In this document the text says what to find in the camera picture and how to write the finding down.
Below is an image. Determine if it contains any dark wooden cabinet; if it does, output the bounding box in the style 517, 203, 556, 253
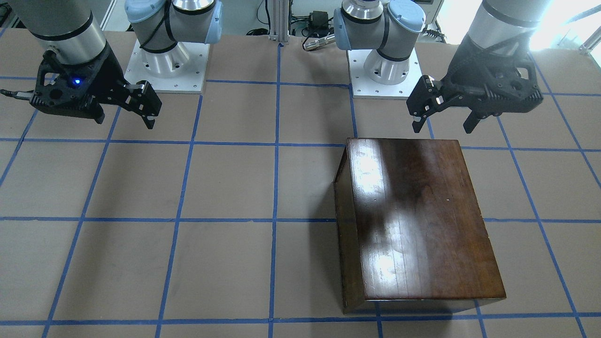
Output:
333, 138, 507, 314

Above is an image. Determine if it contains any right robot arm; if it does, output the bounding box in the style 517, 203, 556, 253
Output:
1, 0, 223, 129

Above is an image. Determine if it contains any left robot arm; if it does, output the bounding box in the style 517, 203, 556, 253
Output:
333, 0, 548, 133

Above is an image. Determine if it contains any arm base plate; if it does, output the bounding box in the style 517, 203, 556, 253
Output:
124, 41, 211, 94
347, 49, 422, 100

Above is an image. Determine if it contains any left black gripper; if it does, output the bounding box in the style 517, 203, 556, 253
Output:
406, 36, 544, 133

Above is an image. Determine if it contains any aluminium frame post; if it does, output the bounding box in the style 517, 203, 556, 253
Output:
266, 0, 290, 45

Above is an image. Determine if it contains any gold cylinder tool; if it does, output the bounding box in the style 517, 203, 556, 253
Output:
302, 34, 336, 51

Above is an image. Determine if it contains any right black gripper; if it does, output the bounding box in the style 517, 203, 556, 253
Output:
30, 43, 162, 129

